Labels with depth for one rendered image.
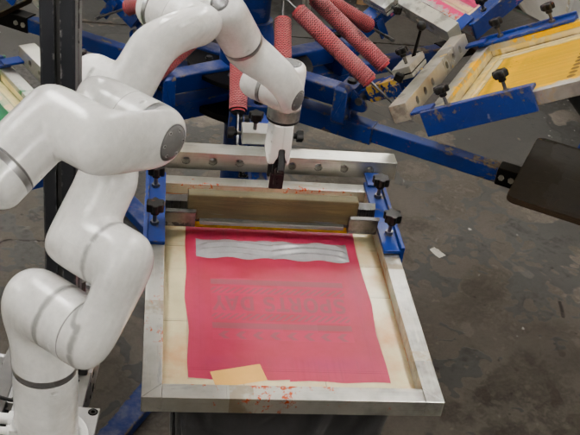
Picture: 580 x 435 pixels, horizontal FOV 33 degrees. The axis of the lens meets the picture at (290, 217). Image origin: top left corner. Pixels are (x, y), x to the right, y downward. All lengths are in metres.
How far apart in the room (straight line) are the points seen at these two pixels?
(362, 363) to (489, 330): 1.79
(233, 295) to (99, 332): 0.87
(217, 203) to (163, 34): 0.67
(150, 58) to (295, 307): 0.70
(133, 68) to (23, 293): 0.52
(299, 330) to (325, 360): 0.10
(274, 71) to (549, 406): 1.94
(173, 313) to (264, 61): 0.56
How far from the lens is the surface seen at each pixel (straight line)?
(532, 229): 4.47
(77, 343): 1.34
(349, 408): 1.95
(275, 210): 2.35
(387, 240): 2.36
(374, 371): 2.06
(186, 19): 1.76
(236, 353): 2.04
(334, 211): 2.37
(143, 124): 1.25
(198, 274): 2.24
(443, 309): 3.85
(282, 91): 2.03
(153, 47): 1.76
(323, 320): 2.16
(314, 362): 2.05
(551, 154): 3.02
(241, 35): 1.93
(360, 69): 2.86
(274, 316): 2.15
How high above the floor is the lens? 2.31
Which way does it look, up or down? 33 degrees down
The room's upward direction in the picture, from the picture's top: 8 degrees clockwise
